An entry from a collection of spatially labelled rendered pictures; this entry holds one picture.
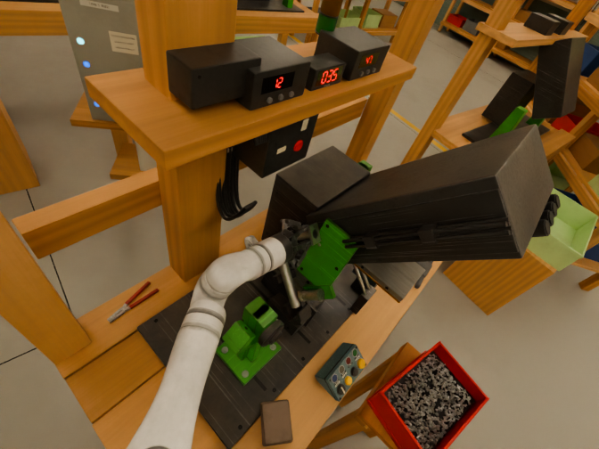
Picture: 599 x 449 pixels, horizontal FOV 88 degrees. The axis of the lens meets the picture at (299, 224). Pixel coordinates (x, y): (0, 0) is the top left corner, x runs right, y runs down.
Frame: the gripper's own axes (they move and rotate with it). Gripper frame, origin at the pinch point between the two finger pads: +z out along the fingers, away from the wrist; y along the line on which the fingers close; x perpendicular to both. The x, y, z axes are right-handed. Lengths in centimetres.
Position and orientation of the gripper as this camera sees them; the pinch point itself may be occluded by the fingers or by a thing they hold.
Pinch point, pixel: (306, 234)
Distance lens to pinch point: 86.6
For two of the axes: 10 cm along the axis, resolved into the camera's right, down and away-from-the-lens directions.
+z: 5.7, -2.6, 7.8
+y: -2.0, -9.6, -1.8
